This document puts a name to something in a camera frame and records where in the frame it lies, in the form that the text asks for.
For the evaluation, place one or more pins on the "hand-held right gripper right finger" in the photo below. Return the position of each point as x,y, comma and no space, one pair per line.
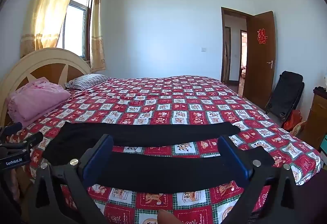
233,162

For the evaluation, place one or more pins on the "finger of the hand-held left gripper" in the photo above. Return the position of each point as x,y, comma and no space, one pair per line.
28,140
11,129

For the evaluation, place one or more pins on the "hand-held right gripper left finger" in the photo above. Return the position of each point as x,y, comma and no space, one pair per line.
98,160

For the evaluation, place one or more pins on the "black pants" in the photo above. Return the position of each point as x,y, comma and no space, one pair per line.
153,134

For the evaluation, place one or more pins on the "person's right hand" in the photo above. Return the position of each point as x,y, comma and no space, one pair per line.
167,217

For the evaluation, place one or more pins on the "folded pink blanket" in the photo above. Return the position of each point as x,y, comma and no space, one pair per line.
38,99

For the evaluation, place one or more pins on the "cream and wood headboard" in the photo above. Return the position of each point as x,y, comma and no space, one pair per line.
46,68

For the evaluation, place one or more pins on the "red bag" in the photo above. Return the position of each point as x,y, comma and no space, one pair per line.
292,120

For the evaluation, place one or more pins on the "red checked printed bedspread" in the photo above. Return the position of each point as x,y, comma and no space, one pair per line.
178,109

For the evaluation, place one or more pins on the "striped pillow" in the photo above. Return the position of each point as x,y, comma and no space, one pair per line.
86,81

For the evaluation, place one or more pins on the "black folding chair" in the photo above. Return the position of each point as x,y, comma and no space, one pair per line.
288,88

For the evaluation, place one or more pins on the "brown wooden door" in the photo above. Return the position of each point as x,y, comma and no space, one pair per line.
258,73

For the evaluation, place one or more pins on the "wooden cabinet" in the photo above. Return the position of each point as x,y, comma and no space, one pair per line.
316,116

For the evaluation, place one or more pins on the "window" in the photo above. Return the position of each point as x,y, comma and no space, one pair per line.
76,25

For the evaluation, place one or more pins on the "wide yellow curtain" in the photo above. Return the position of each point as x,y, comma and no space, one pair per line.
48,9

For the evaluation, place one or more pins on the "narrow yellow curtain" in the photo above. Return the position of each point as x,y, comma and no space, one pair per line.
97,35

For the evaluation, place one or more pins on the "red paper door decoration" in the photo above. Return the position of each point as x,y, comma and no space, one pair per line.
261,36

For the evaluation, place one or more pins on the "brown door frame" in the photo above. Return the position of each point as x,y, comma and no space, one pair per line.
222,48

